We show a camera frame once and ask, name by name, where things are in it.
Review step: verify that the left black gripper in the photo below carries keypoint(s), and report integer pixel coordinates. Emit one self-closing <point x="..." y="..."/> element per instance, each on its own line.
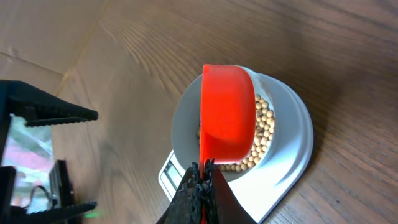
<point x="38" y="108"/>

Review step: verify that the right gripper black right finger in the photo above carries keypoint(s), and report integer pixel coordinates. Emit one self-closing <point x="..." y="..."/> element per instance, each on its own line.
<point x="220" y="203"/>

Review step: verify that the grey round bowl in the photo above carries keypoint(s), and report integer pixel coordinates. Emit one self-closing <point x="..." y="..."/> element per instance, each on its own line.
<point x="186" y="122"/>

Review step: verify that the soybeans in bowl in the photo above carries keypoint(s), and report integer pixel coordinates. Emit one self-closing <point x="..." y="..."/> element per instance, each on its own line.
<point x="263" y="135"/>

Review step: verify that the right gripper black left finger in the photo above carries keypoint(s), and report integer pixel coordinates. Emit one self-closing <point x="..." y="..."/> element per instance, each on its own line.
<point x="186" y="205"/>

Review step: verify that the red measuring scoop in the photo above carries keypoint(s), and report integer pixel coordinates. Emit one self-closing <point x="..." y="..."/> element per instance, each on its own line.
<point x="227" y="115"/>

